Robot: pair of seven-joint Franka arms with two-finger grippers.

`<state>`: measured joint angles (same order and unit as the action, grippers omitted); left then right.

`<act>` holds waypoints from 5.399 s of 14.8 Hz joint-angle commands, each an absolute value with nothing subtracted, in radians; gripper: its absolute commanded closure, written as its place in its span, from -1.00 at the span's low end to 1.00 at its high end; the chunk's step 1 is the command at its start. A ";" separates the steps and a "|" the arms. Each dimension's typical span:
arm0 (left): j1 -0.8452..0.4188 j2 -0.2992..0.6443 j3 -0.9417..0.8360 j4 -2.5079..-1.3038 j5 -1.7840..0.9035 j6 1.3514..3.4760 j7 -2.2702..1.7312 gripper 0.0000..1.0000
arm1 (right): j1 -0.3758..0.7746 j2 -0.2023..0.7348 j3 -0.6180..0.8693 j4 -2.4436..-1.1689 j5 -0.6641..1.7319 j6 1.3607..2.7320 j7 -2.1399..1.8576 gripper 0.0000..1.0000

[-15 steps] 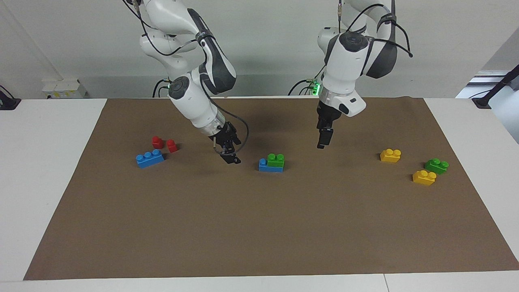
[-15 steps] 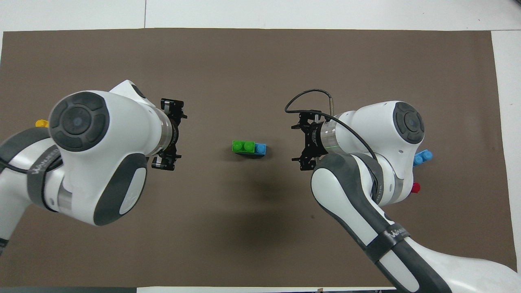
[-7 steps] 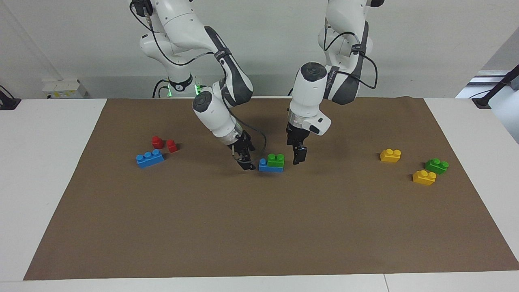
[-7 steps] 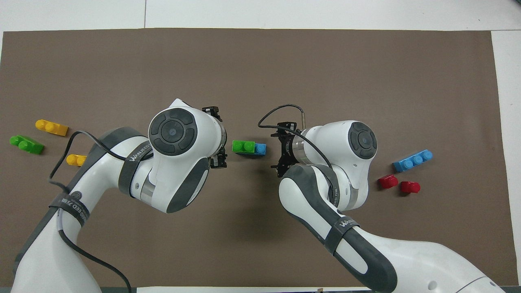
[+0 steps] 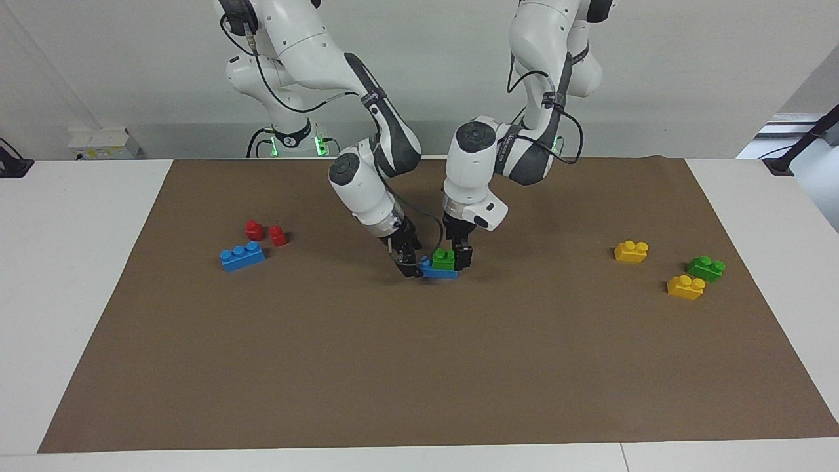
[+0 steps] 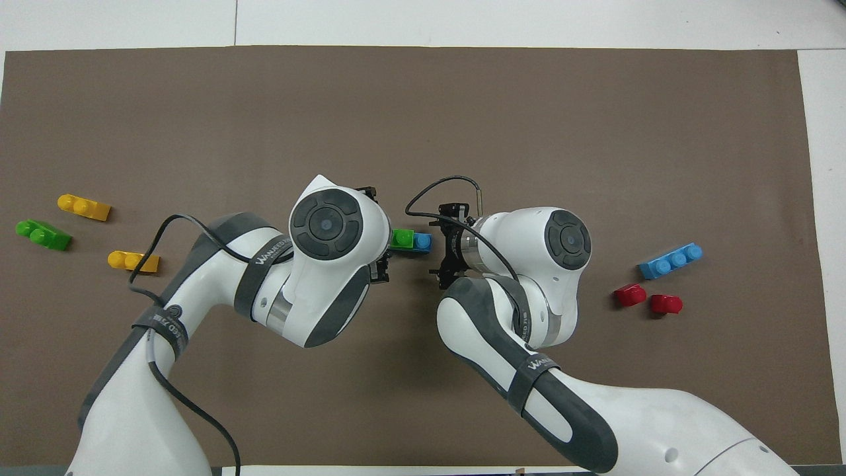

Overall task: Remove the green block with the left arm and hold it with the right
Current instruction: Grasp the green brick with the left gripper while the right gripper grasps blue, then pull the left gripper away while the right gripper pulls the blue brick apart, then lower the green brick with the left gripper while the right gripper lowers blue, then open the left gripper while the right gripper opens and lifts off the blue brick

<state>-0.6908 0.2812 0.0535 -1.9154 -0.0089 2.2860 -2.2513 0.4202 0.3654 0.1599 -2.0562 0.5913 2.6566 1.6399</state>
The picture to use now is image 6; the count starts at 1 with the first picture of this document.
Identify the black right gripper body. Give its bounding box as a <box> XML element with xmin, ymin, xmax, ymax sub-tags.
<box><xmin>444</xmin><ymin>216</ymin><xmax>474</xmax><ymax>272</ymax></box>

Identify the yellow two-stud toy block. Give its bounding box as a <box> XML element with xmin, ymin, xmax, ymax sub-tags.
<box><xmin>58</xmin><ymin>194</ymin><xmax>112</xmax><ymax>221</ymax></box>
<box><xmin>108</xmin><ymin>251</ymin><xmax>161</xmax><ymax>274</ymax></box>

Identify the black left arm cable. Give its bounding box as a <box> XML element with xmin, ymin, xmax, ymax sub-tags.
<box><xmin>128</xmin><ymin>214</ymin><xmax>243</xmax><ymax>476</ymax></box>

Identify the grey velcro cable strap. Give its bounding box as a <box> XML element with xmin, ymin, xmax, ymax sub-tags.
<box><xmin>233</xmin><ymin>233</ymin><xmax>295</xmax><ymax>322</ymax></box>
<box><xmin>506</xmin><ymin>352</ymin><xmax>562</xmax><ymax>417</ymax></box>
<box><xmin>131</xmin><ymin>304</ymin><xmax>190</xmax><ymax>363</ymax></box>

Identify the brown table mat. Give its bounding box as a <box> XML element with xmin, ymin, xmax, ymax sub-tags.
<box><xmin>0</xmin><ymin>45</ymin><xmax>843</xmax><ymax>467</ymax></box>

